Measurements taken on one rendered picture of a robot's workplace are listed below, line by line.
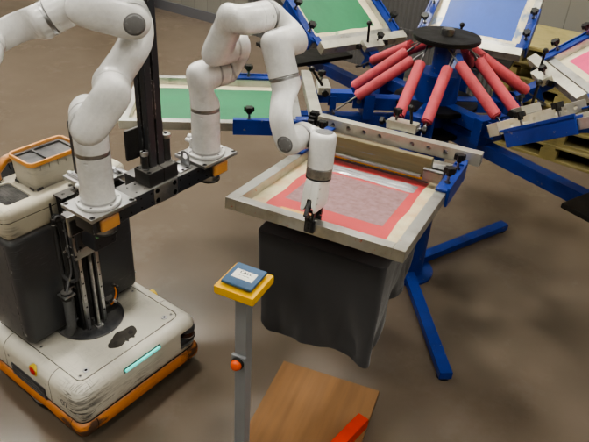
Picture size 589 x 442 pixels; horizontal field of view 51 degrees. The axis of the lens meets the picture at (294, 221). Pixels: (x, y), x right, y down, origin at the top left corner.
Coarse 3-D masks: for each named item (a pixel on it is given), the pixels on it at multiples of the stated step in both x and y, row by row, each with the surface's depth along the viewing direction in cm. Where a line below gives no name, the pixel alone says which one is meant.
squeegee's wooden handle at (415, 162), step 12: (348, 144) 232; (360, 144) 230; (372, 144) 229; (360, 156) 232; (372, 156) 230; (384, 156) 228; (396, 156) 226; (408, 156) 224; (420, 156) 222; (408, 168) 226; (420, 168) 224
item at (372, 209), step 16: (384, 176) 229; (400, 176) 231; (352, 192) 214; (368, 192) 215; (384, 192) 216; (400, 192) 218; (416, 192) 219; (336, 208) 201; (352, 208) 202; (368, 208) 204; (384, 208) 205; (400, 208) 206; (336, 224) 191; (352, 224) 192; (368, 224) 193; (384, 224) 194
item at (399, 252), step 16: (288, 160) 225; (304, 160) 235; (272, 176) 211; (240, 192) 196; (256, 192) 203; (240, 208) 192; (256, 208) 189; (272, 208) 189; (432, 208) 200; (288, 224) 186; (320, 224) 182; (416, 224) 189; (336, 240) 181; (352, 240) 178; (368, 240) 176; (384, 240) 177; (400, 240) 178; (416, 240) 184; (384, 256) 176; (400, 256) 174
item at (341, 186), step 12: (360, 168) 234; (300, 180) 219; (336, 180) 222; (348, 180) 223; (360, 180) 224; (288, 192) 209; (300, 192) 209; (336, 192) 212; (348, 192) 213; (276, 204) 199; (288, 204) 200; (300, 204) 201; (336, 204) 204; (324, 216) 195
